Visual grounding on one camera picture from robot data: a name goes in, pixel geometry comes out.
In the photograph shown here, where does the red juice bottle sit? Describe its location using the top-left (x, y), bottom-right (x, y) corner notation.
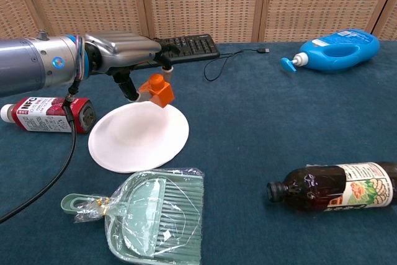
top-left (0, 96), bottom-right (94, 135)

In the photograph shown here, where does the green dustpan in plastic wrap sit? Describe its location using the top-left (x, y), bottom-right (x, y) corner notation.
top-left (60, 167), bottom-right (206, 263)

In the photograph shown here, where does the white round plate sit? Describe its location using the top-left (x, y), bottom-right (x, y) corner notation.
top-left (87, 101), bottom-right (190, 174)

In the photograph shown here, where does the orange plastic block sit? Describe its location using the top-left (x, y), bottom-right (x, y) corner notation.
top-left (138, 73), bottom-right (176, 109)

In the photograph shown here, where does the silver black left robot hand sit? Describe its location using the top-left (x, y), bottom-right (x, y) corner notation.
top-left (82, 32), bottom-right (181, 102)

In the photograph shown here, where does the black keyboard usb cable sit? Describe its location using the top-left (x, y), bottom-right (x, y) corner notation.
top-left (203, 47), bottom-right (270, 83)

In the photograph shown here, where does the black computer keyboard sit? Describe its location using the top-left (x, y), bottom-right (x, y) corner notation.
top-left (153, 34), bottom-right (221, 65)

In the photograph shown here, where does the woven folding screen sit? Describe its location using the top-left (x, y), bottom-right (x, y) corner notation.
top-left (0, 0), bottom-right (397, 44)

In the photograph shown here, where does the blue table cloth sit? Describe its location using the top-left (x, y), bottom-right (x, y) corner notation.
top-left (0, 40), bottom-right (397, 265)

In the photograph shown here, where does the dark brown labelled bottle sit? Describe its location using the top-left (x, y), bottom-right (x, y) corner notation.
top-left (266, 161), bottom-right (397, 215)

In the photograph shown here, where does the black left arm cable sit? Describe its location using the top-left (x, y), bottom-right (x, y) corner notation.
top-left (0, 78), bottom-right (78, 224)

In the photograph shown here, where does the blue detergent jug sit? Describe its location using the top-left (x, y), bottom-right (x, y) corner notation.
top-left (280, 29), bottom-right (381, 74)

